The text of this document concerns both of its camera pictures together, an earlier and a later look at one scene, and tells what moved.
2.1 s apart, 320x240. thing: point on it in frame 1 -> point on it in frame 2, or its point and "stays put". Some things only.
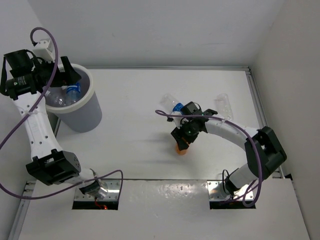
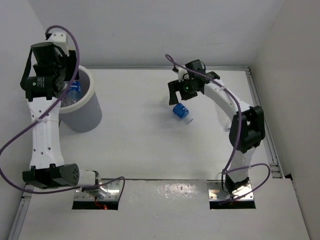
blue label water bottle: [73, 93] stays put
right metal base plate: [217, 193] stays put
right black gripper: [177, 134] -> [175, 86]
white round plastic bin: [84, 116] stays put
